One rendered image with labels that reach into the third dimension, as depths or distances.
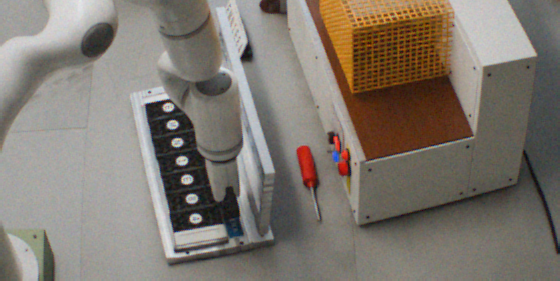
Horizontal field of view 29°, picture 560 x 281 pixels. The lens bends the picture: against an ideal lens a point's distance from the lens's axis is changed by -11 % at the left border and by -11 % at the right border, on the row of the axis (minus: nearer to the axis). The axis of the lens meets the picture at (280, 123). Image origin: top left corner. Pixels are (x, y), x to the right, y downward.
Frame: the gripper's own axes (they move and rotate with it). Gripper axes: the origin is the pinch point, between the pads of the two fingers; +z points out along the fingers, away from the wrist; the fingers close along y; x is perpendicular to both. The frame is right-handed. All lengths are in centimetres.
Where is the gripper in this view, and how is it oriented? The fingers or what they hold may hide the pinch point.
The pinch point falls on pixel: (227, 198)
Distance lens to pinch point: 226.4
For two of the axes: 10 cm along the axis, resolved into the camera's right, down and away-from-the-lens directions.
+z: 0.4, 6.7, 7.4
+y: 2.3, 7.2, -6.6
